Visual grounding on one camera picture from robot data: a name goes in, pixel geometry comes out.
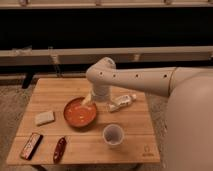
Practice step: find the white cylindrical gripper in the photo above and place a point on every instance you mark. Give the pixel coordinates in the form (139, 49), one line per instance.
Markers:
(100, 93)

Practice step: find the orange ceramic bowl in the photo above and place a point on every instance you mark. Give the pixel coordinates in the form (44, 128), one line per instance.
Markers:
(78, 115)

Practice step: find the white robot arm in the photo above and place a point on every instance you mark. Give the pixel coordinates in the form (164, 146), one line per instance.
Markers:
(188, 141)

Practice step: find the white plastic bottle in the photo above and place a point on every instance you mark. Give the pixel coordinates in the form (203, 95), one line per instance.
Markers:
(125, 100)

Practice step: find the translucent plastic cup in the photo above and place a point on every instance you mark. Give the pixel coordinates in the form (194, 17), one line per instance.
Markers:
(113, 135)

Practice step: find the wooden table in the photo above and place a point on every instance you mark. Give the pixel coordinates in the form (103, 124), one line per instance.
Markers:
(85, 146)

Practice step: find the white sponge block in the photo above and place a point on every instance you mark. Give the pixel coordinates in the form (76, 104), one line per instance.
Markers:
(44, 118)

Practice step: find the red snack packet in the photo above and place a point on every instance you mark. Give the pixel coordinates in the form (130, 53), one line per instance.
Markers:
(59, 150)

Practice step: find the grey horizontal rail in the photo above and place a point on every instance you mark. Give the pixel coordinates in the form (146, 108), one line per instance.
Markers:
(28, 56)

